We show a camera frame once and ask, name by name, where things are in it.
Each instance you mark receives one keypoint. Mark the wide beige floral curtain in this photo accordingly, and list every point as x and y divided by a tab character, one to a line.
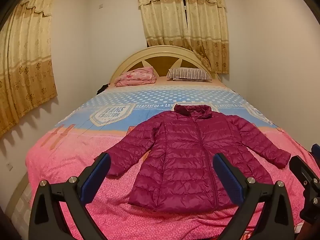
25	60

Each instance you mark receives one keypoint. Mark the folded pink blanket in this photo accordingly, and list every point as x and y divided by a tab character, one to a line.
136	77

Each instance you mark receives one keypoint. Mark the bed with pink blue sheet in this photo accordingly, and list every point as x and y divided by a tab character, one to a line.
82	135

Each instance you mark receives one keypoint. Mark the white wall socket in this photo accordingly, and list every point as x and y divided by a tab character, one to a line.
10	166

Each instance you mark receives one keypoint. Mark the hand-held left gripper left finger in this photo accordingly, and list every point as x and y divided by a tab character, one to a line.
96	173

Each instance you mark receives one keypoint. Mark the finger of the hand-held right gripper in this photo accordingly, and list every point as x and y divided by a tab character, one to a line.
316	148
298	166

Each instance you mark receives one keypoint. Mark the striped pillow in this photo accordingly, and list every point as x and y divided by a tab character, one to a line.
188	74

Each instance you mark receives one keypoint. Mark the beige floral window curtain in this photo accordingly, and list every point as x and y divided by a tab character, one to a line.
162	15
207	27

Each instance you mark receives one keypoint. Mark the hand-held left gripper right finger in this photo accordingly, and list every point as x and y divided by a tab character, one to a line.
228	175

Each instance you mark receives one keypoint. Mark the magenta quilted down jacket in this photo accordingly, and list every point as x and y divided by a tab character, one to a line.
190	152

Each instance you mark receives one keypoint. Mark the cream wooden headboard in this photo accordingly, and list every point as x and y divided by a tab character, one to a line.
160	62

